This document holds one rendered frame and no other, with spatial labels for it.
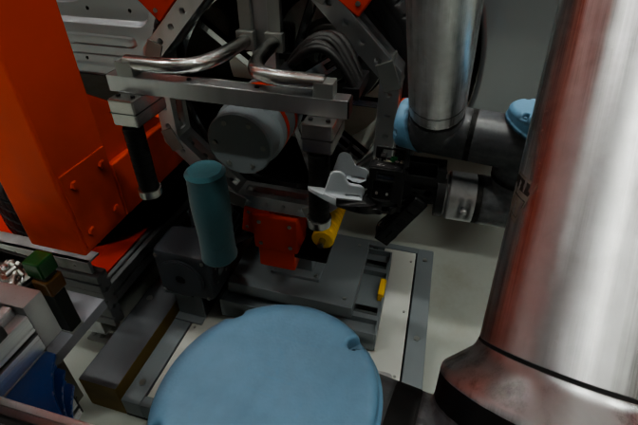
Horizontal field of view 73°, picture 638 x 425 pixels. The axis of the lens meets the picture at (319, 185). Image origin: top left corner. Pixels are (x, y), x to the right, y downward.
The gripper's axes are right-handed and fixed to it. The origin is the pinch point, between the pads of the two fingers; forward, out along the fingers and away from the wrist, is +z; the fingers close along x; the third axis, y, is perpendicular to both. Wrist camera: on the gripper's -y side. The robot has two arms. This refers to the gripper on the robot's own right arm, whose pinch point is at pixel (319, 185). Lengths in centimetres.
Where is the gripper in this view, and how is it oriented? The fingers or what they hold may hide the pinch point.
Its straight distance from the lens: 72.3
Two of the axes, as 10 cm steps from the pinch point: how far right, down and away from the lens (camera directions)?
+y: 0.0, -8.2, -5.7
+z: -9.7, -1.5, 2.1
